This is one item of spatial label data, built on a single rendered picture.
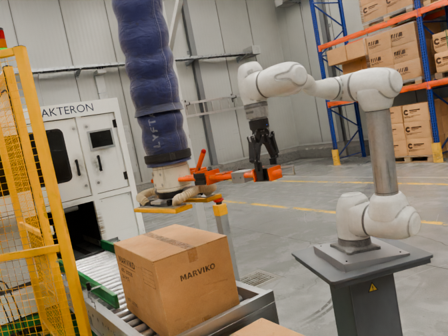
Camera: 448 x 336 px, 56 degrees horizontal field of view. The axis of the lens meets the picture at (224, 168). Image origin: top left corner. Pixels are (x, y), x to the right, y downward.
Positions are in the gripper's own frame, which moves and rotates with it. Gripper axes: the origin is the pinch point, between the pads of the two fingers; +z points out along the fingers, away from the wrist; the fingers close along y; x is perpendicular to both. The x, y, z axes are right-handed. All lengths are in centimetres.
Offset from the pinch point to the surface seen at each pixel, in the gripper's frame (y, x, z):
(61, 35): -352, -868, -307
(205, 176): 4.9, -30.6, -0.4
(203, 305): 5, -51, 62
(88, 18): -424, -852, -346
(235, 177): 3.7, -14.0, 1.1
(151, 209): 15, -61, 12
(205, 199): -3.7, -44.1, 11.7
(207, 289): 1, -50, 55
